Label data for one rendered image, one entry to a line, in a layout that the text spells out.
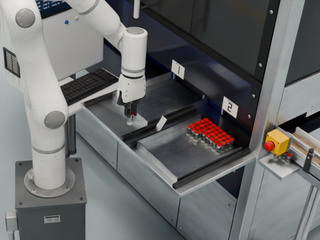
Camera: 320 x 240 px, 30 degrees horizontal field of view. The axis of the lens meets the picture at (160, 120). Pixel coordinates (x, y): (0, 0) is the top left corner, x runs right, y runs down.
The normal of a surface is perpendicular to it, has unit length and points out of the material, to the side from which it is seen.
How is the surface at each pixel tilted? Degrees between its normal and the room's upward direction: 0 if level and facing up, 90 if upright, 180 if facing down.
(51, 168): 90
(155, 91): 0
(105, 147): 90
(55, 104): 63
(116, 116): 0
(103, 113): 0
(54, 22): 90
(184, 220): 90
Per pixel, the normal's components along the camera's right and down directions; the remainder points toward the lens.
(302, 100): 0.61, 0.51
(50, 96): 0.41, 0.12
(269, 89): -0.79, 0.32
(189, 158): 0.07, -0.80
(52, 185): 0.26, 0.59
